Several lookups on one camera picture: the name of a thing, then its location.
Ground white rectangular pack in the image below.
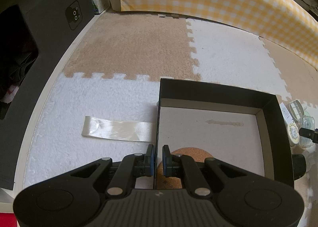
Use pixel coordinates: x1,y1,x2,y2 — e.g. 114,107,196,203
279,103,293,125

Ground black cardboard box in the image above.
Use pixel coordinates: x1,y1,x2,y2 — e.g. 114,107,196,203
156,78,294,186

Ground grey divided tray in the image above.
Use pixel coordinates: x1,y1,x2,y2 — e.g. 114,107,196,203
288,99,304,121

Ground round cork coaster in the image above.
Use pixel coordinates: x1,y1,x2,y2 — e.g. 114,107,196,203
156,147,213,189

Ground white foam mat tile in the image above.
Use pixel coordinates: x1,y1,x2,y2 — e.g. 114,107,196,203
186,19,292,101

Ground brown foam mat tile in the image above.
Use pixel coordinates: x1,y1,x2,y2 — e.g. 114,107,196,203
63,13,201,82

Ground yellow checkered blanket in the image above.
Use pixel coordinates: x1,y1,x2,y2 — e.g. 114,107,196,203
120,0,317,67

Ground white tissue box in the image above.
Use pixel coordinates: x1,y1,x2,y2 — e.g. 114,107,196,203
91,0,110,14

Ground black shelf panel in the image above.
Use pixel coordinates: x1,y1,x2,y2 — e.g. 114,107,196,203
1,0,94,190

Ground black wall socket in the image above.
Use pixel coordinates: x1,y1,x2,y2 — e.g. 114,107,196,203
65,0,82,30

